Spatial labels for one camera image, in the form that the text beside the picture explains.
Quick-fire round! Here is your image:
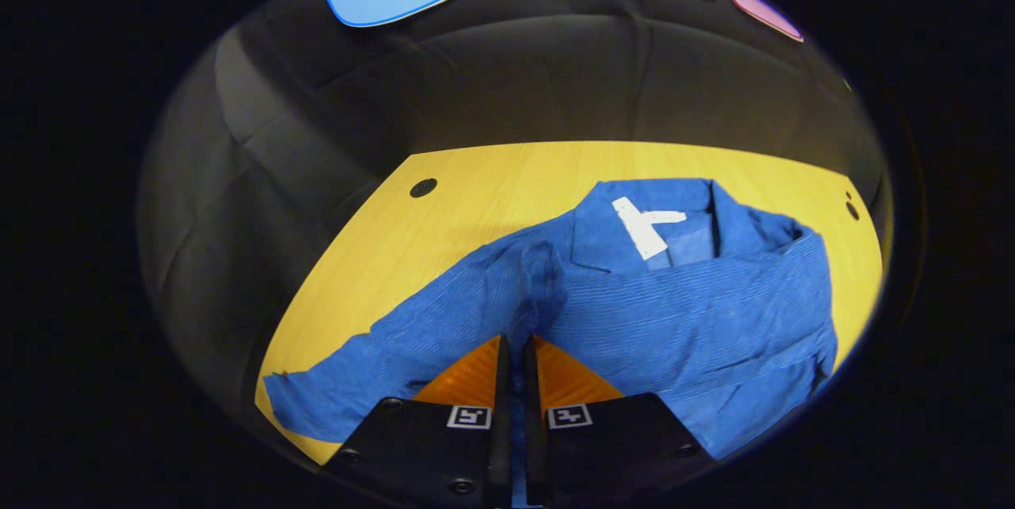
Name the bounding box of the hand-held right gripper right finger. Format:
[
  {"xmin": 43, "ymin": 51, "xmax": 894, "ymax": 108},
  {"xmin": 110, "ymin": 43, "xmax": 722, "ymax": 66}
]
[{"xmin": 521, "ymin": 335, "xmax": 716, "ymax": 507}]

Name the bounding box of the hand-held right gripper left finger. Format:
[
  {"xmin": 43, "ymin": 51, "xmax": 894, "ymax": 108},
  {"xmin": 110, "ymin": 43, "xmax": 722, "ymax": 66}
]
[{"xmin": 327, "ymin": 335, "xmax": 513, "ymax": 507}]

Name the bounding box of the blue button-up shirt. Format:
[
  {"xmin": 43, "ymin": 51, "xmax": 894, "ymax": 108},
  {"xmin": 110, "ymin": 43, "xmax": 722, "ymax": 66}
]
[{"xmin": 262, "ymin": 178, "xmax": 840, "ymax": 464}]

